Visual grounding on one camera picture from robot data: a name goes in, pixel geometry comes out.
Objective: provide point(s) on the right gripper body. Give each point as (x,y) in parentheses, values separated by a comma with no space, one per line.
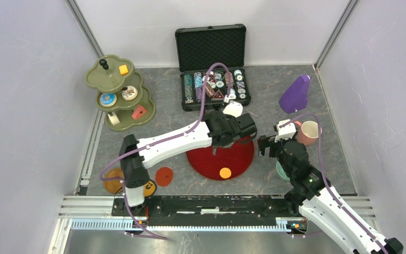
(275,148)

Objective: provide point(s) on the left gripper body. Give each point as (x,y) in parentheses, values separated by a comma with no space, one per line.
(234,139)

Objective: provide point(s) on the pink triangular cake slice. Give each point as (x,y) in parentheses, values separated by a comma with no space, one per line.
(138,112)

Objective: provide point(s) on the white chocolate donut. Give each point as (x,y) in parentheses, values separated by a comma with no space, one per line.
(129,93)

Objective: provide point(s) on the green three-tier dessert stand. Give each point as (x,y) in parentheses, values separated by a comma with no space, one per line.
(104,77)

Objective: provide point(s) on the white roll cake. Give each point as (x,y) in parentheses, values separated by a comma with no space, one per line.
(113,119)

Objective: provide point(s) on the yellow rectangular biscuit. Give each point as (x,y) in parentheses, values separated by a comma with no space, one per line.
(123,70)

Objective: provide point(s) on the blue donut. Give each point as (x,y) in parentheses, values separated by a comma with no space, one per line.
(107,99)

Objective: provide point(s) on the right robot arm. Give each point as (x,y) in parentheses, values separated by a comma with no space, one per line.
(315,198)

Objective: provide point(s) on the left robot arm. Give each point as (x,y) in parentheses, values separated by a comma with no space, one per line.
(136,156)

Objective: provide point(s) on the teal cup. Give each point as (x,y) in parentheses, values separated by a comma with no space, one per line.
(281,172)

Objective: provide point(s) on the pink mug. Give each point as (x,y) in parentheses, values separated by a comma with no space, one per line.
(307,132)

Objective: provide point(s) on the red round tray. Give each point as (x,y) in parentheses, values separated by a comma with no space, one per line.
(237,158)

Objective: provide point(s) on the orange round cookie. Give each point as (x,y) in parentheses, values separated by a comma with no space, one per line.
(225,173)

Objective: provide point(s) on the purple pitcher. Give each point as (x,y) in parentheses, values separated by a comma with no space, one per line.
(295,98)

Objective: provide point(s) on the black poker chip case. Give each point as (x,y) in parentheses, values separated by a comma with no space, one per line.
(211,62)

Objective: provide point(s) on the red round coaster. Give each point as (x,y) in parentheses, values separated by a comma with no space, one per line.
(164,176)

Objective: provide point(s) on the orange face coaster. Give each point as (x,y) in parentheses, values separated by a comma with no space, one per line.
(149,188)

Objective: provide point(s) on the brown wooden coaster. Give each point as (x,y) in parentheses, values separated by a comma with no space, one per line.
(113,186)

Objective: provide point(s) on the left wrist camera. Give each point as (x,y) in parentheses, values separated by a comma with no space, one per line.
(233,108)

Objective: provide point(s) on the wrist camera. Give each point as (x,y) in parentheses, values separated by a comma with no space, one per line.
(233,108)
(285,130)

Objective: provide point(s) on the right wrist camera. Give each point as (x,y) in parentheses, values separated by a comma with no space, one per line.
(285,130)

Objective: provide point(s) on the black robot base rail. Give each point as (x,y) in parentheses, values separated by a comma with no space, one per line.
(160,214)

